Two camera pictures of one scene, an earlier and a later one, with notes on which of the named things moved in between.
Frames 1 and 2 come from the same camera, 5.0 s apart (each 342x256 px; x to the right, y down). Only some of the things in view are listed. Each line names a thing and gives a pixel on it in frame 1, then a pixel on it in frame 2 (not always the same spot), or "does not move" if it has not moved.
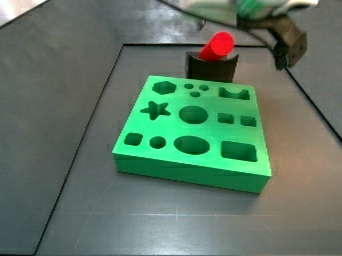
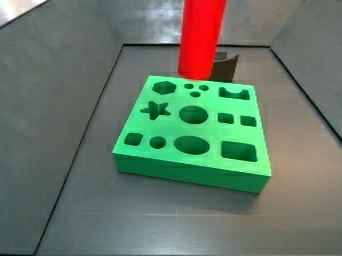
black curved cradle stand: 203,69 does not move
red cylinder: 218,46 → 202,23
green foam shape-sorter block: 197,130 does not move
